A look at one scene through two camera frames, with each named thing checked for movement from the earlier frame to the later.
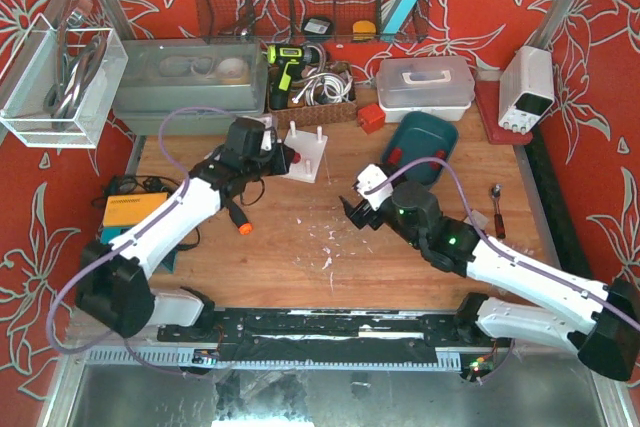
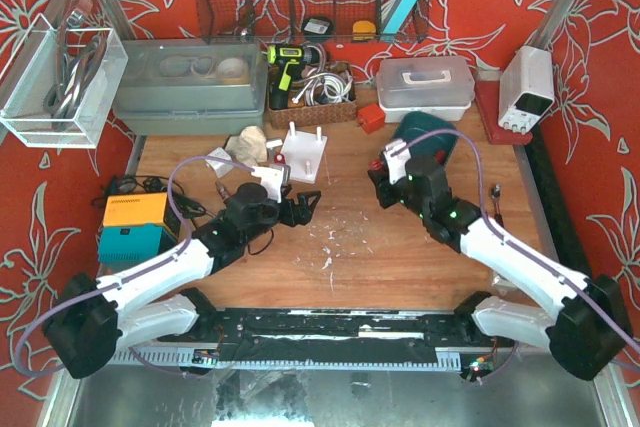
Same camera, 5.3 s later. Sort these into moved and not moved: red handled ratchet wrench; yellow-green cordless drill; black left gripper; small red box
Moved: black left gripper
Not moved: small red box; yellow-green cordless drill; red handled ratchet wrench
